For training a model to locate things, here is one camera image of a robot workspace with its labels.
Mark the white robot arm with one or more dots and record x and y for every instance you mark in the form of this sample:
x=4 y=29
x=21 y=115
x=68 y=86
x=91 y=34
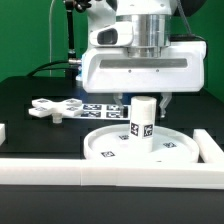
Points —
x=130 y=50

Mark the white front fence rail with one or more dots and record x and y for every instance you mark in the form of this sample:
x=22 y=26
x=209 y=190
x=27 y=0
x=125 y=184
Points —
x=96 y=173

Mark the white cross-shaped table base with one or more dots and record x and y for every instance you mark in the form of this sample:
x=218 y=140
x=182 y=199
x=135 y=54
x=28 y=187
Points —
x=58 y=110

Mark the white right fence rail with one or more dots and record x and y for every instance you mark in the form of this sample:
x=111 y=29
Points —
x=210 y=152

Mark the white round table top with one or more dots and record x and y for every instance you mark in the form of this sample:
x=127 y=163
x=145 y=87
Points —
x=113 y=143

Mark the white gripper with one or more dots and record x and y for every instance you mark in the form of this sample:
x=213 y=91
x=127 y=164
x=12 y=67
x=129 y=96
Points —
x=180 y=68

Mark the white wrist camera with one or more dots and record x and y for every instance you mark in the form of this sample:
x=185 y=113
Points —
x=119 y=34

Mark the white marker sheet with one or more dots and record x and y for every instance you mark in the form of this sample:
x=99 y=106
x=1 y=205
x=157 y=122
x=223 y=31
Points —
x=104 y=112

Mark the white fence rail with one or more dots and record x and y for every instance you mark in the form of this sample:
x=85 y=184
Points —
x=96 y=173
x=210 y=152

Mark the white left fence block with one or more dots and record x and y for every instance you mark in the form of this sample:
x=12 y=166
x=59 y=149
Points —
x=2 y=133

